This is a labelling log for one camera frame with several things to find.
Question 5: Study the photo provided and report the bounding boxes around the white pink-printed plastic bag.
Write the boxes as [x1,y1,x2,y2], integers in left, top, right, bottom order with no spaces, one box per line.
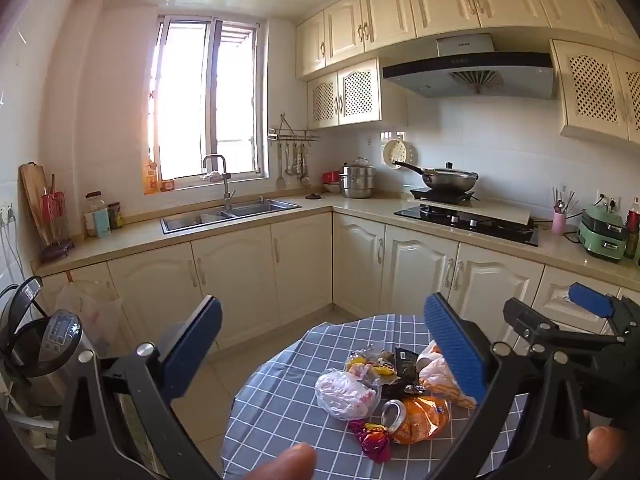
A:
[315,367,383,421]

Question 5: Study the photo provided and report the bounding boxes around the steel steamer pot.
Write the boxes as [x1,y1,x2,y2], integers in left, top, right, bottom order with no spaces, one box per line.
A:
[340,157,377,199]

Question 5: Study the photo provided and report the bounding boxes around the kitchen window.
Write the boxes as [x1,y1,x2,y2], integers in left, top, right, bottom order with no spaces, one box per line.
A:
[148,15,268,193]

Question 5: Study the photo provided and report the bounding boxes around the steel double sink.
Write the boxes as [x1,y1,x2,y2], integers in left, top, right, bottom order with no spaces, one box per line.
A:
[160,199,302,234]

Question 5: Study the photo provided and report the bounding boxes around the plastic bottle with label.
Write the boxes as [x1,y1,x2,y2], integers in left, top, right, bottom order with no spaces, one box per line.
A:
[85,191,108,236]

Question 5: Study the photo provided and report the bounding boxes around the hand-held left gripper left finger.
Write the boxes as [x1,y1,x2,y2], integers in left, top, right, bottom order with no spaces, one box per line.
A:
[55,295,223,480]

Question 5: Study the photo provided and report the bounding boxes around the cream cabinets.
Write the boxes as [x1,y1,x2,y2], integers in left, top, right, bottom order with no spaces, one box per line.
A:
[35,212,640,361]
[295,0,640,80]

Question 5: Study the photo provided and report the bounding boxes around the black snack wrapper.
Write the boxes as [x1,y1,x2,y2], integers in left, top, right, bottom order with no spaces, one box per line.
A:
[392,347,421,386]

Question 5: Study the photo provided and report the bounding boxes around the wok with lid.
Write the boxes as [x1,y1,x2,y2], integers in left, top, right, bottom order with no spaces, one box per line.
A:
[392,160,479,192]

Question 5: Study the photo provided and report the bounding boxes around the metal faucet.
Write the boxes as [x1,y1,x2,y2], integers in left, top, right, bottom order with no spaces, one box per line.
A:
[201,154,236,211]

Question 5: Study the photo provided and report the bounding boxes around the hanging kitchen utensils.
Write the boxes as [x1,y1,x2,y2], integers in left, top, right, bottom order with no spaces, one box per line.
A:
[276,142,312,190]

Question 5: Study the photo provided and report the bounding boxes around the green electric cooker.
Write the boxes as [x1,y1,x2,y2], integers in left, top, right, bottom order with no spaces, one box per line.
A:
[577,204,630,262]

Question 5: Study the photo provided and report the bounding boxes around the pink candy wrapper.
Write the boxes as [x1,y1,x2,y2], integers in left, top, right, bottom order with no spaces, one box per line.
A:
[348,420,392,462]

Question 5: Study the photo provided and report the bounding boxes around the red bottle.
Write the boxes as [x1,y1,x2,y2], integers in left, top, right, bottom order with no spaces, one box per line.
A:
[625,197,640,261]

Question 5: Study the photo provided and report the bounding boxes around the large lattice door cabinet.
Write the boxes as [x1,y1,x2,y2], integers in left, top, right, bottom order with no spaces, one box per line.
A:
[549,39,640,147]

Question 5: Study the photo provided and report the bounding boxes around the round table checkered cloth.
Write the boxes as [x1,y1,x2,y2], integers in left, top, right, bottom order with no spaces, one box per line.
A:
[220,312,531,480]

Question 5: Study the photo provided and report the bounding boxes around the crushed metal can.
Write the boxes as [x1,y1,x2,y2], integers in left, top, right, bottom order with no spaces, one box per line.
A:
[381,400,408,433]

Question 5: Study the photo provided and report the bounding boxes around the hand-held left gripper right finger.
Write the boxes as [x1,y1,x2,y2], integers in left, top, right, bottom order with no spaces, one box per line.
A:
[424,292,597,480]

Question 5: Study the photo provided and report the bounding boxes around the red knife set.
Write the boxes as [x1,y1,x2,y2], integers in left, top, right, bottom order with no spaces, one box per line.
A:
[41,175,68,241]

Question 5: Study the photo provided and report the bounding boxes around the orange bread bag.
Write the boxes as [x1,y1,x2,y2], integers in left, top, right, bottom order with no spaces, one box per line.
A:
[392,395,451,445]

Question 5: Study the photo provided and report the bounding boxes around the range hood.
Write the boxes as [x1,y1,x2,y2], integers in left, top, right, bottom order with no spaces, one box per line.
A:
[382,34,557,100]

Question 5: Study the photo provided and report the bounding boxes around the hanging translucent plastic bag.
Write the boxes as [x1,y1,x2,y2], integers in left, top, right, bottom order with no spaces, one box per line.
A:
[55,280,123,351]

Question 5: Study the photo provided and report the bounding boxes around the person's right hand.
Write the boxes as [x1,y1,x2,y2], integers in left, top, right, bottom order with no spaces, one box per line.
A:
[582,407,629,468]

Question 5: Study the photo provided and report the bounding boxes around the person's left hand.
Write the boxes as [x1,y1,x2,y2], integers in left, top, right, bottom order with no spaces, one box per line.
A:
[239,442,317,480]

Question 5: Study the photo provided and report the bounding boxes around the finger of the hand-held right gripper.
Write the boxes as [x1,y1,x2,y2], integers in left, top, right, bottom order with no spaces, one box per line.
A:
[569,282,640,333]
[502,297,626,361]

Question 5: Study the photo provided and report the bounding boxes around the yellow snack wrapper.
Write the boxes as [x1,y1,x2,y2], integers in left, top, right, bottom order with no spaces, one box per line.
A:
[347,346,396,386]

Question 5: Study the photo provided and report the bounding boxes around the white orange plastic bag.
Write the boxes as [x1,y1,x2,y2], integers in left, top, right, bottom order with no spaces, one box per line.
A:
[419,355,477,409]

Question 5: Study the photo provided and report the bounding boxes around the wooden cutting board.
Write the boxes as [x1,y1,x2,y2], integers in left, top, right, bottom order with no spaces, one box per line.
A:
[20,162,53,247]

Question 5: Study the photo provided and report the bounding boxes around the cream lower cabinets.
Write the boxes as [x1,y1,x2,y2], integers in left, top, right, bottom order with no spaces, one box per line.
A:
[35,212,640,361]

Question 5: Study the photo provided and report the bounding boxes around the cream round strainer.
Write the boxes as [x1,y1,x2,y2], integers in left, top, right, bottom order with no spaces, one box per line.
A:
[382,140,416,170]

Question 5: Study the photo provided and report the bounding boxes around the black gas stove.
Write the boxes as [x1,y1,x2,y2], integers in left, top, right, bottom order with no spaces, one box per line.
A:
[394,203,541,247]

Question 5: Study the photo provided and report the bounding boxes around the small lattice door cabinet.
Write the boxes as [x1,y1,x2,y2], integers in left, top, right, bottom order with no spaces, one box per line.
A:
[306,57,408,131]

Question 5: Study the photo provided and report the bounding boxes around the cream upper cabinets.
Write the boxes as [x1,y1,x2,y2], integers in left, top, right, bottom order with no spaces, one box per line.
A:
[295,0,640,80]

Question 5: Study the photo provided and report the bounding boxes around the black pressure cooker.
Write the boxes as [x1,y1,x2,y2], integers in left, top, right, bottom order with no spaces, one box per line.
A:
[0,276,98,406]

